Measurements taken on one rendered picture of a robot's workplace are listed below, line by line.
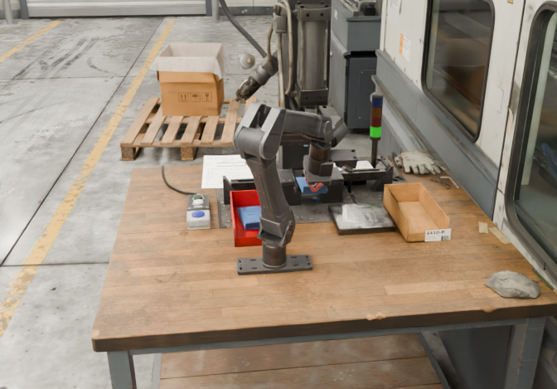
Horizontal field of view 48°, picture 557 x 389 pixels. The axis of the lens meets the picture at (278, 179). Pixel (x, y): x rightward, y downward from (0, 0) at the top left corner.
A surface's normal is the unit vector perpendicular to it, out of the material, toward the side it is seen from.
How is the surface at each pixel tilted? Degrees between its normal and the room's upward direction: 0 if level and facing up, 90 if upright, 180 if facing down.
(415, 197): 90
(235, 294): 0
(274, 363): 0
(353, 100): 90
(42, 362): 0
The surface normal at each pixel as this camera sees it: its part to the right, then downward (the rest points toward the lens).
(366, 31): 0.06, 0.40
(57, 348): 0.00, -0.91
